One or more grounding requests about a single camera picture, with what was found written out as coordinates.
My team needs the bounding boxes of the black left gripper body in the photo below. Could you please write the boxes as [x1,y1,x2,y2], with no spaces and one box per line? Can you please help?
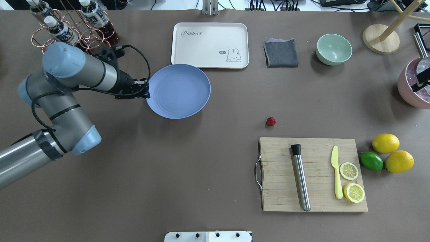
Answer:
[96,45,143,99]

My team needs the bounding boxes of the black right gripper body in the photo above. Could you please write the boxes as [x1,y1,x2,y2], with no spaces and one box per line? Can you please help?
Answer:
[417,68,430,85]

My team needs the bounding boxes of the blue plate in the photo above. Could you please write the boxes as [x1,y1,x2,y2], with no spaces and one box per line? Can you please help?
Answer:
[146,64,211,119]

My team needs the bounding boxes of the red strawberry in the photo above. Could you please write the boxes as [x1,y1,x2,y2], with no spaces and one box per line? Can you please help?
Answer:
[266,117,276,127]

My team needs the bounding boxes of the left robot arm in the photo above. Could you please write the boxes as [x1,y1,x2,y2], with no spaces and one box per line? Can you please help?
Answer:
[0,42,150,188]

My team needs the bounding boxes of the pink bowl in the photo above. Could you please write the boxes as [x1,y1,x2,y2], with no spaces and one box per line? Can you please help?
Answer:
[397,58,430,109]

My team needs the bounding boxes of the metal ice scoop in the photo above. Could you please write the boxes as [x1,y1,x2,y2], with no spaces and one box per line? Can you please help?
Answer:
[413,32,430,74]

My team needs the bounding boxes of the pile of clear ice cubes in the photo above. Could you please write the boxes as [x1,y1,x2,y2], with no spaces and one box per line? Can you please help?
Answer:
[405,58,430,103]

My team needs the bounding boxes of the wooden cup stand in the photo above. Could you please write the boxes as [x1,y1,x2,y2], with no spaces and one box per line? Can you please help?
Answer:
[362,0,430,55]

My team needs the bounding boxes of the yellow lemon upper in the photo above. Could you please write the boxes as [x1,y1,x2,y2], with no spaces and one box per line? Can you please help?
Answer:
[372,133,400,154]

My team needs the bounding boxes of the yellow lemon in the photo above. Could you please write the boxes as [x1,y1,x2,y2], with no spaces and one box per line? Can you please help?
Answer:
[372,133,400,154]
[385,150,415,173]

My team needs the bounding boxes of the yellow lemon lower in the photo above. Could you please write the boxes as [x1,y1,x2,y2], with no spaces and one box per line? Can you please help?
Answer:
[385,150,415,173]

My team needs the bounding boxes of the cream rabbit tray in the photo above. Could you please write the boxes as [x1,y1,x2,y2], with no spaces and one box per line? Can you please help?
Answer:
[171,23,249,69]

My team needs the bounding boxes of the dark tea bottle right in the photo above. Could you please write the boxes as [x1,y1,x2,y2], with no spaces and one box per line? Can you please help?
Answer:
[79,0,119,46]

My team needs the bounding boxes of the dark tea bottle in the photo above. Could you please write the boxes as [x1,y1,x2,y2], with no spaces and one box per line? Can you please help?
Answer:
[79,0,119,46]
[27,0,57,25]
[44,16,79,46]

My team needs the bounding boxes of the green lime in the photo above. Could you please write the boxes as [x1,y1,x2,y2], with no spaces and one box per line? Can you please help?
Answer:
[359,151,384,171]

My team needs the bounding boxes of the dark tea bottle front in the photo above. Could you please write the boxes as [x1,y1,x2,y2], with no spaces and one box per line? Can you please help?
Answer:
[44,16,79,46]

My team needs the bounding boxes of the green bowl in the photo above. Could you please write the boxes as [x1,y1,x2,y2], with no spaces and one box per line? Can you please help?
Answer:
[316,34,353,66]

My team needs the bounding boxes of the lemon half upper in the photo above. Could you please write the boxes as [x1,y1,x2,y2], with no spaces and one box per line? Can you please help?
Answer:
[339,162,359,180]

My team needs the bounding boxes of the lemon half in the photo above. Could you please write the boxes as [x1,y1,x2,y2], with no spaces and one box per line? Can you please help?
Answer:
[343,183,365,203]
[339,162,359,180]

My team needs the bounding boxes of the dark tea bottle left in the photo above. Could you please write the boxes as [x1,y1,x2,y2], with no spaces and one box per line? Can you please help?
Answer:
[27,0,57,25]

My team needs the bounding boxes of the lemon half lower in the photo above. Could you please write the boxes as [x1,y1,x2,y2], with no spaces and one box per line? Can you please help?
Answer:
[343,183,365,203]

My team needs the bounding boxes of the yellow plastic knife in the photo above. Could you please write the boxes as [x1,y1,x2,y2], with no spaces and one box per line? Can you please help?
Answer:
[331,145,343,199]

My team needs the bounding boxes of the steel muddler black tip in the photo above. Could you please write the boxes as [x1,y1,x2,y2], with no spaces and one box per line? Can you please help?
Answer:
[291,144,311,212]

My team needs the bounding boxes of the grey folded cloth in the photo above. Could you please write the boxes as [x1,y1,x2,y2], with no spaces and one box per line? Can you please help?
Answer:
[264,38,299,68]

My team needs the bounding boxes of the copper wire bottle rack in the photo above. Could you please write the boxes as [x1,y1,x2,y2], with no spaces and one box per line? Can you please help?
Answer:
[31,9,112,54]

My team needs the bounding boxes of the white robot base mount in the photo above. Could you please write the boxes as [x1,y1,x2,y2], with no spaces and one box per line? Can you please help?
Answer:
[164,231,253,242]

